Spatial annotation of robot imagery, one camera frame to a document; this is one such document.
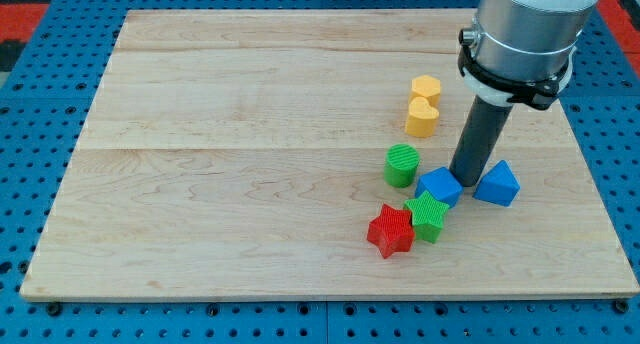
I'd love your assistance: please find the green star block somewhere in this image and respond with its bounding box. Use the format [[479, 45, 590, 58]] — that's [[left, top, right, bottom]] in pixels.
[[403, 191, 450, 243]]

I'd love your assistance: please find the red star block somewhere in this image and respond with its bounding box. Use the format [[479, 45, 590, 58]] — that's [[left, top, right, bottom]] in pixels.
[[366, 204, 415, 259]]

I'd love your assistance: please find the blue cube block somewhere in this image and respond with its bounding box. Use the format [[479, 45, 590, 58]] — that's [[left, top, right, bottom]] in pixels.
[[414, 167, 463, 208]]

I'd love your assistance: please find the blue triangular prism block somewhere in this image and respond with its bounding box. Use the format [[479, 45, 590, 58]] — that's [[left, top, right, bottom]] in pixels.
[[473, 160, 520, 207]]

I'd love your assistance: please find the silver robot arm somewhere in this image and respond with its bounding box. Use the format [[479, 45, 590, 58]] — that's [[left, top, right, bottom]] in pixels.
[[458, 0, 599, 110]]

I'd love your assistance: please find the yellow heart block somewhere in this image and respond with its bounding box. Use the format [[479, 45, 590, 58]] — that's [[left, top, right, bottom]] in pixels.
[[405, 97, 440, 138]]

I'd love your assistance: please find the green cylinder block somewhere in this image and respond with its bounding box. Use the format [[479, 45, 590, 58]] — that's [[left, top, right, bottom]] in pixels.
[[383, 144, 420, 188]]

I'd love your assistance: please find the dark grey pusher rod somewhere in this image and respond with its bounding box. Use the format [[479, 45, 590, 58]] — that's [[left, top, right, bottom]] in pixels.
[[449, 96, 512, 187]]

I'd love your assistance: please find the light wooden board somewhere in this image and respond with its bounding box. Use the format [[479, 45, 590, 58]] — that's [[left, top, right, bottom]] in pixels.
[[20, 9, 639, 302]]

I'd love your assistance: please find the yellow hexagon block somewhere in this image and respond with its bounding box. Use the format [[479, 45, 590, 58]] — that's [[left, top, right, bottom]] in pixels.
[[408, 75, 442, 108]]

